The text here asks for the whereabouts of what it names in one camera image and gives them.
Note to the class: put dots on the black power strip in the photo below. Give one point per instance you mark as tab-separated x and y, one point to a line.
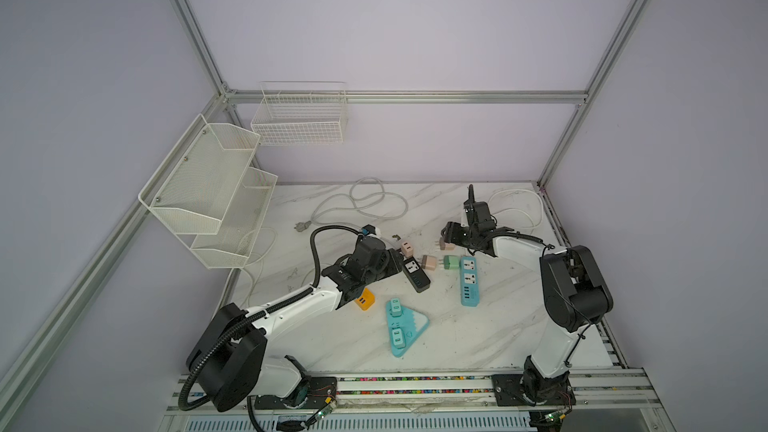
416	275

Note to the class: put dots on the pink plug black strip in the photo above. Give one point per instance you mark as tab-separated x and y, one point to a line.
406	249
445	246

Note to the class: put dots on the white wire basket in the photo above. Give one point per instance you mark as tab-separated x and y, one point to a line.
301	113

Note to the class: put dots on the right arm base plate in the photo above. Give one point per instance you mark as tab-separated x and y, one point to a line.
518	390

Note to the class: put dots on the white mesh shelf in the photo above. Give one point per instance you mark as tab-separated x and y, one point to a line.
232	246
191	192

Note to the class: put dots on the lower white mesh shelf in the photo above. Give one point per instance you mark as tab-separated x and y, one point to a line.
232	246

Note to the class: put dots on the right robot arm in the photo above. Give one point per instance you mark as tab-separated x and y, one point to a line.
575	293

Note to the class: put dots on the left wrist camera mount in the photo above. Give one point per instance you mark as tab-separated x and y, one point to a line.
370	230

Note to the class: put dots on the orange power strip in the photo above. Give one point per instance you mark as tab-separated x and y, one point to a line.
366	300

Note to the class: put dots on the teal plug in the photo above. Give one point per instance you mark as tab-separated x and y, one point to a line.
397	338
395	307

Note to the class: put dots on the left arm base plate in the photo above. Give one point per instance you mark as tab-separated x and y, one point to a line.
310	394

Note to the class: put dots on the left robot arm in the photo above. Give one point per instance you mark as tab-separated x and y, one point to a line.
230	362

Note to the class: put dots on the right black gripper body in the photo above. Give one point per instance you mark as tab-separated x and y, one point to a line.
459	235

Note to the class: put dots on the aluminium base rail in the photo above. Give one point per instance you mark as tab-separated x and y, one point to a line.
584	389

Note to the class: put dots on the teal triangular power strip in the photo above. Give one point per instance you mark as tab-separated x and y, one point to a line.
413	324

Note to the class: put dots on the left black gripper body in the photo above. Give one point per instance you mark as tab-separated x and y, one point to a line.
373	275

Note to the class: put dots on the green plug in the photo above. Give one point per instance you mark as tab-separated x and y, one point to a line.
450	262

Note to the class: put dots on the upper white mesh shelf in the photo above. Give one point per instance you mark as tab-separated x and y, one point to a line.
191	192

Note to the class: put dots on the blue power strip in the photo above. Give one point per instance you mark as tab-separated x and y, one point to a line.
468	278

